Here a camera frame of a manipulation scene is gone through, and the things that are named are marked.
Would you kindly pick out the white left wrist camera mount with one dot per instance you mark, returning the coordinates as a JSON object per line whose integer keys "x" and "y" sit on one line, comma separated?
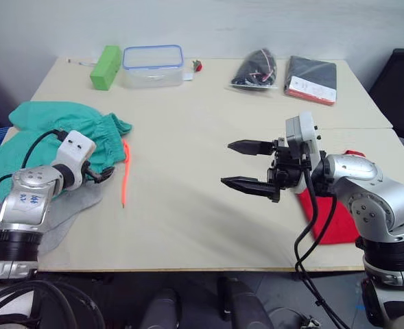
{"x": 74, "y": 145}

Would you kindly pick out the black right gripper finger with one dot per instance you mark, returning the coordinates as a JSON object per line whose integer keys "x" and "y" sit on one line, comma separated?
{"x": 251, "y": 186}
{"x": 251, "y": 147}

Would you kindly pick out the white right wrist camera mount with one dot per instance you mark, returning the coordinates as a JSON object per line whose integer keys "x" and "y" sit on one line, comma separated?
{"x": 306, "y": 130}

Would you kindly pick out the red cloth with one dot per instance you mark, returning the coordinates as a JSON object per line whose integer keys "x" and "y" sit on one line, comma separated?
{"x": 332, "y": 222}

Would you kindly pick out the small white card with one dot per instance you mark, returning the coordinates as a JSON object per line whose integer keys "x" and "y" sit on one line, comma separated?
{"x": 188, "y": 76}

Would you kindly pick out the green shorts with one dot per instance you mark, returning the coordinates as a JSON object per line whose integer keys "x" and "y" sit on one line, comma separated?
{"x": 109, "y": 140}

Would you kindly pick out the plastic bag of black clothes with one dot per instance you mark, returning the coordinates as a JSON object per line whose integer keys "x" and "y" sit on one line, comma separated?
{"x": 256, "y": 68}

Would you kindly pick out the green t-shirt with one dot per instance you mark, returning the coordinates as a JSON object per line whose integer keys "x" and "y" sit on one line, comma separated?
{"x": 33, "y": 114}

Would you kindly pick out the black folded garment pack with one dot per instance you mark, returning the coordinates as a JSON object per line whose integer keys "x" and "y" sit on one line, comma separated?
{"x": 311, "y": 79}

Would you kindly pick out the grey sock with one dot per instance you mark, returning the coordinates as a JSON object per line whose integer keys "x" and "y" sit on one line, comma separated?
{"x": 56, "y": 236}
{"x": 85, "y": 203}

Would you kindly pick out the green rectangular box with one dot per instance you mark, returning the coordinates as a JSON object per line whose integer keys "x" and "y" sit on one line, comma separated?
{"x": 104, "y": 72}

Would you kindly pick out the clear container with blue-rimmed lid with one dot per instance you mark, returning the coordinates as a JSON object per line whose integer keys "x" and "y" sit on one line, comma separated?
{"x": 152, "y": 68}

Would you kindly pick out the dark grey rounded shape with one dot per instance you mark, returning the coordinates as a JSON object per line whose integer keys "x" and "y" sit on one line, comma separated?
{"x": 246, "y": 308}
{"x": 162, "y": 308}

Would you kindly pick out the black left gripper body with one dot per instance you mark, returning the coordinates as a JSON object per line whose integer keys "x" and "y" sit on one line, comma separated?
{"x": 89, "y": 170}

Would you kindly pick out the thin white strip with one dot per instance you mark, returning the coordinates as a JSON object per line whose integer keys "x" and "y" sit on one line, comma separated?
{"x": 81, "y": 63}

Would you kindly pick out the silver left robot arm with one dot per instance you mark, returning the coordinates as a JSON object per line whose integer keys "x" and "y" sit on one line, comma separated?
{"x": 26, "y": 198}

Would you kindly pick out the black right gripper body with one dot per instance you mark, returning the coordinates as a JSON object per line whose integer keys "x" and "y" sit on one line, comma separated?
{"x": 285, "y": 168}

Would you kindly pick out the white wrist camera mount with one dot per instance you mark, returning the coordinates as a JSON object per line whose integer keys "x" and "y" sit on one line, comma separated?
{"x": 74, "y": 145}
{"x": 306, "y": 130}

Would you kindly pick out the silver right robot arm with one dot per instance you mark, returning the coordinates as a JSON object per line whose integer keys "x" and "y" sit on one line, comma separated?
{"x": 376, "y": 192}

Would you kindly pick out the small red toy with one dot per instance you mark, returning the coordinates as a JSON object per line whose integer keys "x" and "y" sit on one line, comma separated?
{"x": 197, "y": 66}

